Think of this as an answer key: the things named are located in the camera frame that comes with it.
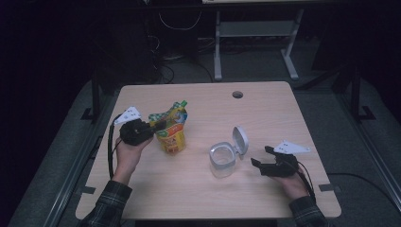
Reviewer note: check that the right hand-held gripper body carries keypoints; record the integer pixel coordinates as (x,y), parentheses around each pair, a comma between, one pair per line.
(280,168)

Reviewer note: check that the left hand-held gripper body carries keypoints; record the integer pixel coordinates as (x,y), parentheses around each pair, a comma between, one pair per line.
(135,134)

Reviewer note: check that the yellow refill pouch green cap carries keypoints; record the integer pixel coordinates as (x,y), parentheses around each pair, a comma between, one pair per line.
(173,138)

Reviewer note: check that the clear jar with white lid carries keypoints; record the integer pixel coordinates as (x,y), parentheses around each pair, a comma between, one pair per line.
(222,160)

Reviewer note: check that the person's right hand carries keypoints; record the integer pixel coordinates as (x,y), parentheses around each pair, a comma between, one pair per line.
(294,186)

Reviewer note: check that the person's left hand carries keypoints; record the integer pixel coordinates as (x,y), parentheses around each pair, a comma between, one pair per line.
(127,157)

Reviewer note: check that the grey tape strip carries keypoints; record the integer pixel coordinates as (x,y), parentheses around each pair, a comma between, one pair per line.
(329,188)
(88,190)

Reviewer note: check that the black metal stand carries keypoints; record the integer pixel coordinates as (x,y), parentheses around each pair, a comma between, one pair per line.
(95,97)
(356,94)

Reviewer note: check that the metal floor rail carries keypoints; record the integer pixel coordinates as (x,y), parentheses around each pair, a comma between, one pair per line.
(378,164)
(67,189)

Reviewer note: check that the white metal desk frame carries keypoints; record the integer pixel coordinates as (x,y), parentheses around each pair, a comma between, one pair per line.
(217,47)

